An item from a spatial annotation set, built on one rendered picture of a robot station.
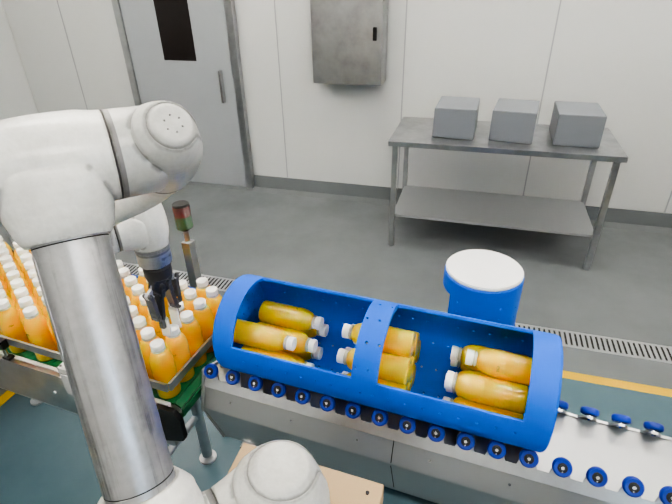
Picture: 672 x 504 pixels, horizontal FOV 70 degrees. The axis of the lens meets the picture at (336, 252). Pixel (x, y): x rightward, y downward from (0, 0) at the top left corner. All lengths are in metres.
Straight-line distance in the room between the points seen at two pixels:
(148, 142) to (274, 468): 0.51
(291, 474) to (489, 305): 1.14
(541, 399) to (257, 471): 0.65
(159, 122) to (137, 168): 0.07
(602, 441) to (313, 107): 3.87
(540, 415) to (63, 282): 0.96
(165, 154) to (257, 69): 4.17
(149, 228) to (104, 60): 4.56
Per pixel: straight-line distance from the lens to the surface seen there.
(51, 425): 3.01
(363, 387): 1.24
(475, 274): 1.81
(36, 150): 0.73
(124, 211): 1.05
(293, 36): 4.67
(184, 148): 0.72
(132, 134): 0.73
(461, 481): 1.41
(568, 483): 1.39
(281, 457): 0.83
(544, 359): 1.21
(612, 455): 1.49
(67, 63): 6.10
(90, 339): 0.73
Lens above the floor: 1.99
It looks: 30 degrees down
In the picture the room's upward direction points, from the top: 1 degrees counter-clockwise
